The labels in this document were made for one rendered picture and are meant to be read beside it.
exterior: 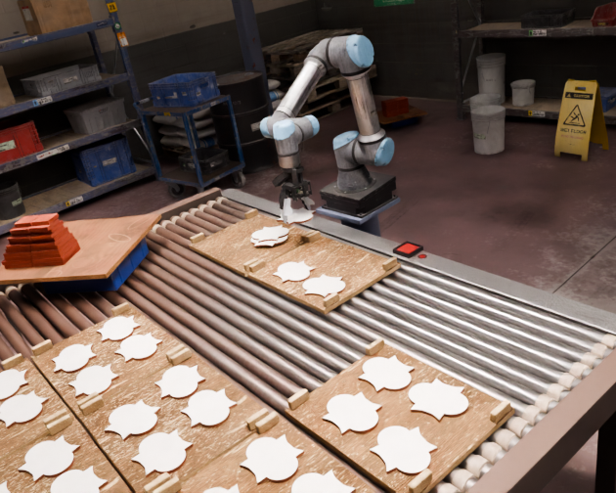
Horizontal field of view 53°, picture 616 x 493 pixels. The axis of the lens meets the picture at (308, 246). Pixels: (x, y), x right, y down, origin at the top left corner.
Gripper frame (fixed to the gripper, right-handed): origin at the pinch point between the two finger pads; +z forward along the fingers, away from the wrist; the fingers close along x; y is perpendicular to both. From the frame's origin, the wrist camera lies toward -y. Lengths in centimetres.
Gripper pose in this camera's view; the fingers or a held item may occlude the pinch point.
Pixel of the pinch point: (296, 215)
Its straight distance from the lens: 227.4
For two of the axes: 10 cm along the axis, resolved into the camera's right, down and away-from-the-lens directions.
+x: 7.6, -4.0, 5.1
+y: 6.3, 2.6, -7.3
